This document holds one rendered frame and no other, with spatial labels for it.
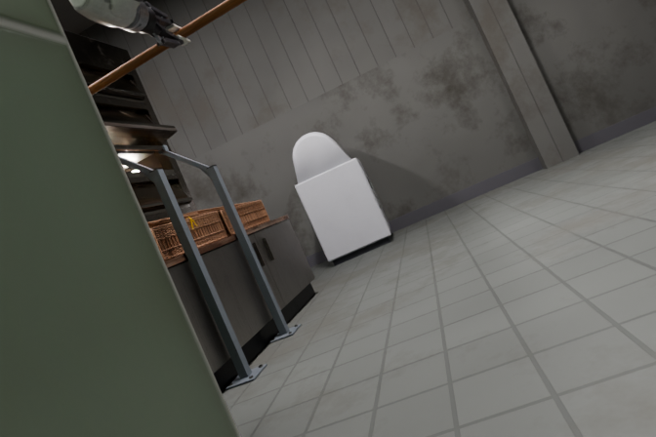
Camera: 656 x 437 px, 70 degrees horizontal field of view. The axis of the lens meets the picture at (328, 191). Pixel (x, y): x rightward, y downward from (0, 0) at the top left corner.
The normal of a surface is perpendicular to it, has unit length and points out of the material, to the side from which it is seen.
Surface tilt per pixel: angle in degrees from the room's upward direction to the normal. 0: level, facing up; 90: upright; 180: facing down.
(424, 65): 90
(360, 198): 90
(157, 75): 90
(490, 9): 90
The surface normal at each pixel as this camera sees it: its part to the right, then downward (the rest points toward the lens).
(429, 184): -0.19, 0.05
